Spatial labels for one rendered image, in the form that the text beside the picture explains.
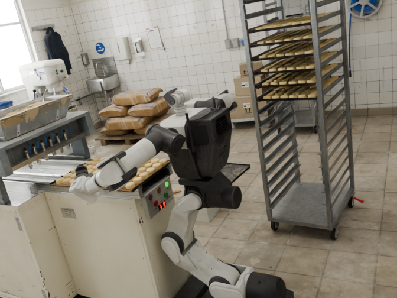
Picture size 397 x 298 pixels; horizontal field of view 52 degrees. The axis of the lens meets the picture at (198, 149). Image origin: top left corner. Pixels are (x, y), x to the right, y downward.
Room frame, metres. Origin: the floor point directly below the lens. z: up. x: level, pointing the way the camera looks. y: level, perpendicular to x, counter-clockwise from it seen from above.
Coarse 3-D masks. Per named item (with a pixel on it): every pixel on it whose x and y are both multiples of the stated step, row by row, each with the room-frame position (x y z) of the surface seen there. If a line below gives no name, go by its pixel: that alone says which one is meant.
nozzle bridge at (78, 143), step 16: (80, 112) 2.70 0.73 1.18; (48, 128) 2.41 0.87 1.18; (64, 128) 2.61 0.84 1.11; (80, 128) 2.71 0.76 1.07; (0, 144) 2.21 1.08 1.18; (16, 144) 2.20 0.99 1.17; (48, 144) 2.48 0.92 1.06; (64, 144) 2.52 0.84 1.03; (80, 144) 2.75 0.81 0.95; (0, 160) 2.10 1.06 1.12; (16, 160) 2.27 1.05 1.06; (32, 160) 2.30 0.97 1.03; (0, 176) 2.13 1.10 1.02; (0, 192) 2.16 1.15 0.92
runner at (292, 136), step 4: (292, 136) 3.12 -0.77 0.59; (296, 136) 3.11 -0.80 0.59; (288, 140) 3.04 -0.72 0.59; (280, 144) 2.91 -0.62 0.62; (284, 144) 2.97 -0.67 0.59; (276, 148) 2.85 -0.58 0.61; (280, 148) 2.90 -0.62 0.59; (272, 152) 2.79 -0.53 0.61; (276, 152) 2.84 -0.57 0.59; (268, 156) 2.73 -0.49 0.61; (272, 156) 2.77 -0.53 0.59; (264, 160) 2.67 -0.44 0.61; (268, 160) 2.71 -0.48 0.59
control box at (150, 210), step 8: (160, 184) 2.05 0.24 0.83; (168, 184) 2.11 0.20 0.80; (144, 192) 1.97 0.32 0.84; (152, 192) 1.98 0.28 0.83; (160, 192) 2.03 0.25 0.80; (168, 192) 2.10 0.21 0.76; (144, 200) 1.93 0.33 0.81; (152, 200) 1.97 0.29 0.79; (160, 200) 2.02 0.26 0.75; (168, 200) 2.08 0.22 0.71; (144, 208) 1.94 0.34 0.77; (152, 208) 1.96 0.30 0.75; (152, 216) 1.94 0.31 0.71
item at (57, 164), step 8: (48, 160) 2.67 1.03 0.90; (56, 160) 2.64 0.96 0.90; (64, 160) 2.60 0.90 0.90; (72, 160) 2.57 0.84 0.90; (40, 168) 2.71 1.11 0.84; (48, 168) 2.67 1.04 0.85; (56, 168) 2.63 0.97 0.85; (64, 168) 2.58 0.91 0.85; (72, 168) 2.55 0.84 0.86; (168, 168) 2.14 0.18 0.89
